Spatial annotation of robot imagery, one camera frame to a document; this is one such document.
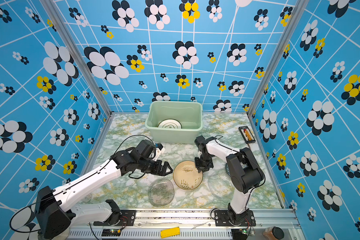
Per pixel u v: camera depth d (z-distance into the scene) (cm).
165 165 67
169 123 109
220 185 84
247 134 105
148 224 73
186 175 87
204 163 79
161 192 82
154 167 65
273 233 63
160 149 71
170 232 69
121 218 72
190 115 111
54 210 38
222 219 72
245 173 48
